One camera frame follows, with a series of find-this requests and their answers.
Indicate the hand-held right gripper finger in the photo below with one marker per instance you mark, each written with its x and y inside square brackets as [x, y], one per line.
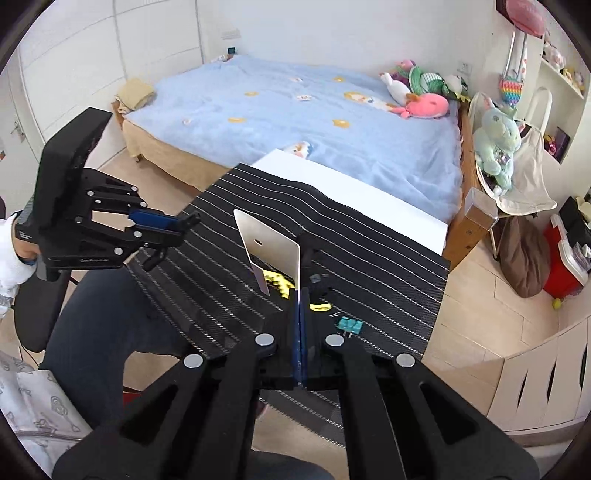
[297, 344]
[305, 350]

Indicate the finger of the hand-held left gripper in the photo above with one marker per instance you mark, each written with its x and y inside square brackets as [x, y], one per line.
[152, 220]
[157, 237]

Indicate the person's left hand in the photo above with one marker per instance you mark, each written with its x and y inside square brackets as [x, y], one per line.
[25, 251]

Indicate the teal binder clip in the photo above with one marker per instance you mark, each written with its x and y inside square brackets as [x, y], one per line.
[355, 326]
[342, 324]

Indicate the yellow hair clip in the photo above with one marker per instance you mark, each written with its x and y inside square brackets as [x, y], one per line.
[279, 282]

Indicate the tan bed skirt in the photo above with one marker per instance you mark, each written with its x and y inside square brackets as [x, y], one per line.
[161, 157]

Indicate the black gadget with white label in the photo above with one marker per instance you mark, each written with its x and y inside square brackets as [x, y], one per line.
[318, 281]

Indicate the folded tan cloth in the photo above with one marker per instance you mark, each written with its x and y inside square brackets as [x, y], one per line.
[136, 94]

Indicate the person's leg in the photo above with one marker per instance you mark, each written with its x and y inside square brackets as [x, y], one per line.
[106, 323]

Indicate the white wardrobe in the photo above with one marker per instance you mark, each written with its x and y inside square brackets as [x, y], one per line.
[92, 55]

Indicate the black striped table mat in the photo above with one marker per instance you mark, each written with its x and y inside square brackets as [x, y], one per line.
[369, 258]

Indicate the office chair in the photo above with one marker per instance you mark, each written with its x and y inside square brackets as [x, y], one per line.
[39, 309]

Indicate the bed with blue blanket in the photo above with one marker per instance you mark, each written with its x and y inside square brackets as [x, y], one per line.
[300, 110]

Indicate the grey patterned cushion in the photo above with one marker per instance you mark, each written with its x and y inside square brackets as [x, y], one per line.
[41, 415]

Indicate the clear plastic box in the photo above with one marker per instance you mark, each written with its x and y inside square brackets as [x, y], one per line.
[480, 207]

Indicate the white drawer cabinet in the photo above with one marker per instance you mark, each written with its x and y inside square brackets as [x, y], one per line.
[540, 383]

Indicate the brown bean bag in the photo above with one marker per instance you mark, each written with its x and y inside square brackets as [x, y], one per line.
[524, 258]

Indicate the red cooler box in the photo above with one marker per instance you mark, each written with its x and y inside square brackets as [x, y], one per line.
[561, 267]

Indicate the pink whale plush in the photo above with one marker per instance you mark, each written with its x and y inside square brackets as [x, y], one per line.
[425, 107]

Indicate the white tote bag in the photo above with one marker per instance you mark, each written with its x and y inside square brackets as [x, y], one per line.
[533, 180]

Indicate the teal unicorn plush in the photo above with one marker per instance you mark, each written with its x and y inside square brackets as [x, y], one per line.
[496, 138]

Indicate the green striped plush toy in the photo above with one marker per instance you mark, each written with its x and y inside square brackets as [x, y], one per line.
[427, 79]

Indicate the pink and purple plush toy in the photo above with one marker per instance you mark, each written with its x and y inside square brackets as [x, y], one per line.
[404, 67]

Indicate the black bag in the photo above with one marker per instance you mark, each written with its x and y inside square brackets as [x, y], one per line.
[575, 219]

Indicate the black and white plush toy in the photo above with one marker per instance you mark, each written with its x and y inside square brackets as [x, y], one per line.
[457, 85]

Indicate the rainbow bag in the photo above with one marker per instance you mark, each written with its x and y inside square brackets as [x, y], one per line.
[511, 90]

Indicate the row of small plush toys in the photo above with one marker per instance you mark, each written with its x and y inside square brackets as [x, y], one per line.
[561, 60]

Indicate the pink hanging plush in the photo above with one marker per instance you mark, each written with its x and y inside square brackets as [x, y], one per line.
[526, 16]

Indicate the wooden bed frame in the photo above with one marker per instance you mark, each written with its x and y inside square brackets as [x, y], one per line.
[468, 152]

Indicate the white wall socket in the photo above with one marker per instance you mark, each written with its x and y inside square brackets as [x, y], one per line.
[465, 67]

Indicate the dark picture frame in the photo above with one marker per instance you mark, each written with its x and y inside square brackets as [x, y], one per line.
[561, 144]

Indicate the white wall shelf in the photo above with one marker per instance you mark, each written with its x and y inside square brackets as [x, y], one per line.
[558, 78]

